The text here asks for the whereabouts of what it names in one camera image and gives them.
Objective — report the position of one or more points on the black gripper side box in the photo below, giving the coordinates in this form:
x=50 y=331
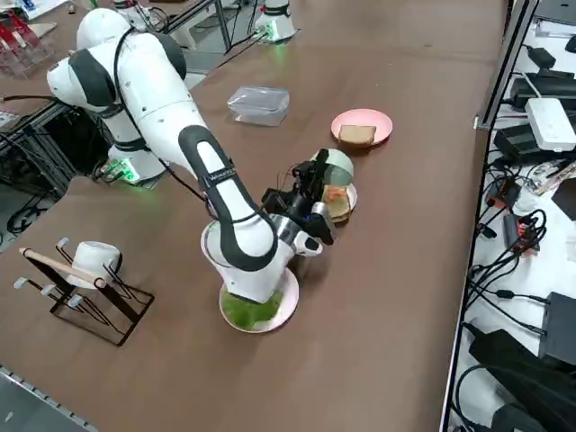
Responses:
x=273 y=200

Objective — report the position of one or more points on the white plate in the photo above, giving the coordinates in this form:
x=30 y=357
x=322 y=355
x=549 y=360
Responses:
x=353 y=195

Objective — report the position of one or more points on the salmon pink plate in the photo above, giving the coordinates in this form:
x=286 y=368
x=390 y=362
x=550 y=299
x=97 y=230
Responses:
x=360 y=118

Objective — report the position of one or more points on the aluminium frame post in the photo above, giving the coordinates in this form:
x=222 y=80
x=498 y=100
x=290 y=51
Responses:
x=497 y=85

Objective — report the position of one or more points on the green lettuce leaf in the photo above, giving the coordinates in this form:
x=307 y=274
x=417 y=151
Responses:
x=252 y=312

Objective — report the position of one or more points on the flat black box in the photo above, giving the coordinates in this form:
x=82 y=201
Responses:
x=546 y=87

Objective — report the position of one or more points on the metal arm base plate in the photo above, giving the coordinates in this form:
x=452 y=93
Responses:
x=155 y=182

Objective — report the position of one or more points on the pale green bowl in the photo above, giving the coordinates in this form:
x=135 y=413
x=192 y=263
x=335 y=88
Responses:
x=339 y=168

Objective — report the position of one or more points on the small black adapter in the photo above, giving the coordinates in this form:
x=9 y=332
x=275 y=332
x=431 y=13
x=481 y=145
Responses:
x=541 y=56

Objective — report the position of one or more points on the metal rail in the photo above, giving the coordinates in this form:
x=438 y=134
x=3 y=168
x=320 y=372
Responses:
x=27 y=396

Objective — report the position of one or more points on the pale pink plate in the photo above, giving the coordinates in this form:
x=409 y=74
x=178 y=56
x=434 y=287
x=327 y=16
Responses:
x=288 y=306

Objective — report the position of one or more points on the brown bread slice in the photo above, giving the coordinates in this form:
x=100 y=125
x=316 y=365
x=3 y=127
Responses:
x=339 y=209
x=357 y=133

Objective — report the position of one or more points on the orange carrot slices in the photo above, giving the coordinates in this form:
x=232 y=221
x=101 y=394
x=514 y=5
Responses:
x=334 y=194

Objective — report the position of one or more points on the black orange adapter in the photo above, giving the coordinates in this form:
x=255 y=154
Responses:
x=522 y=234

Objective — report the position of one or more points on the black bag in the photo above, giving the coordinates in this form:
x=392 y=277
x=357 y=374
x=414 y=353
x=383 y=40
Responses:
x=517 y=382

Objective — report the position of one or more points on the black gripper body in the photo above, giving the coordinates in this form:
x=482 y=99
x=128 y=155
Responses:
x=299 y=204

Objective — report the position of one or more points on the white cup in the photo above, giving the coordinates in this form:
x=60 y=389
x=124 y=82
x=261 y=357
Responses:
x=92 y=258

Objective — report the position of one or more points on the black table frame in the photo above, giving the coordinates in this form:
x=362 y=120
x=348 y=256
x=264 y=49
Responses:
x=67 y=135

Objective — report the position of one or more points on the clear plastic container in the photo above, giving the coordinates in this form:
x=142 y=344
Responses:
x=258 y=105

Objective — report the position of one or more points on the printed packet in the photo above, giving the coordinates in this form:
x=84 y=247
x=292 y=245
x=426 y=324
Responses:
x=551 y=176

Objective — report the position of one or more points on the large black box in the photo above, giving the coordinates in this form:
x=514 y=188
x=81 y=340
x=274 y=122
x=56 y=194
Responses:
x=562 y=328

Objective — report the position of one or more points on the clear acrylic shelf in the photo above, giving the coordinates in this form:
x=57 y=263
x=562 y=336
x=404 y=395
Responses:
x=27 y=58

